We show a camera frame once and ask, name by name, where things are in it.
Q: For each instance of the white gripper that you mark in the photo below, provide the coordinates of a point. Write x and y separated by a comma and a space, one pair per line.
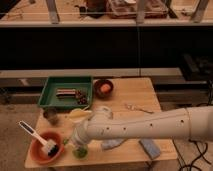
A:
81, 134

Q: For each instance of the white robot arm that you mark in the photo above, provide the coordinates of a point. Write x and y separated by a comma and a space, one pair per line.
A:
195, 123

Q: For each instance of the white cup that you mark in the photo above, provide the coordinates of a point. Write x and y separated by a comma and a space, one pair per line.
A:
77, 120

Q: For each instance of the small metal cup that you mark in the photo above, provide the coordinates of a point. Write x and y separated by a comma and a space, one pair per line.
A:
50, 114

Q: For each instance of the yellow banana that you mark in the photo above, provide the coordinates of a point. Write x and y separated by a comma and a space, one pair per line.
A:
78, 112

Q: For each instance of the blue grey cloth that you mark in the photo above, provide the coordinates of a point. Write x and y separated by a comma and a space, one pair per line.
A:
110, 144

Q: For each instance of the dark grapes bunch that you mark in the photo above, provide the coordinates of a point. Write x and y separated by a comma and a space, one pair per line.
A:
81, 97

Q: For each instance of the white dish brush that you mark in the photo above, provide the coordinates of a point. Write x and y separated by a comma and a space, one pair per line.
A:
49, 147

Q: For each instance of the dark red bowl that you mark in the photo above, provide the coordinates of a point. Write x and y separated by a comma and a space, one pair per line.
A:
97, 86

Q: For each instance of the orange egg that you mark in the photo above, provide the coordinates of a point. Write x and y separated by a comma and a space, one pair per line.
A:
105, 88

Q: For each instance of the striped bar in tray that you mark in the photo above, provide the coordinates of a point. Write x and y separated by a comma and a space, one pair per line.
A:
63, 93

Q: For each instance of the green plastic tray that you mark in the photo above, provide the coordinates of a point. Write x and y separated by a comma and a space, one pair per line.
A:
48, 96

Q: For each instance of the metal fork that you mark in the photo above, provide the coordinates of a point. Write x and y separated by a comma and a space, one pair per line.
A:
135, 108

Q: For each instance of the wooden table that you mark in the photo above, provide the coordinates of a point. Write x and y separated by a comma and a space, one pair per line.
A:
136, 91

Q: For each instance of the orange plastic bowl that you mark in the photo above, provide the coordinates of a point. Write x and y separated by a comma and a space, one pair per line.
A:
38, 155

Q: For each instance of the blue sponge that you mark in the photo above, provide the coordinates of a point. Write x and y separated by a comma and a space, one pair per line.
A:
151, 149

